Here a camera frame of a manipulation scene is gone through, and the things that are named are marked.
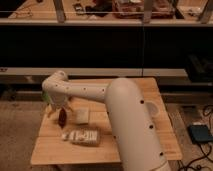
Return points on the green bowl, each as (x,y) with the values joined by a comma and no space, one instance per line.
(45,97)

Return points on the long wooden shelf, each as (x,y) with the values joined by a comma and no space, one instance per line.
(133,13)

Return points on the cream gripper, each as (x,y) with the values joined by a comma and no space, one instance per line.
(60,102)

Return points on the wooden table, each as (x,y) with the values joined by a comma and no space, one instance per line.
(50,150)

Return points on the white plastic bottle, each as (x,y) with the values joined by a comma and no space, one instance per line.
(83,137)

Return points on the white sponge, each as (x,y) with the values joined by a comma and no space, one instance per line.
(82,116)

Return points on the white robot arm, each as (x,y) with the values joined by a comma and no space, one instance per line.
(132,125)

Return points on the black foot pedal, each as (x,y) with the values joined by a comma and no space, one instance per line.
(199,134)

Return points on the white paper cup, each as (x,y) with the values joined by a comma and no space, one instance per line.
(152,109)

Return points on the black box on right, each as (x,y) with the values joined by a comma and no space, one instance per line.
(199,69)

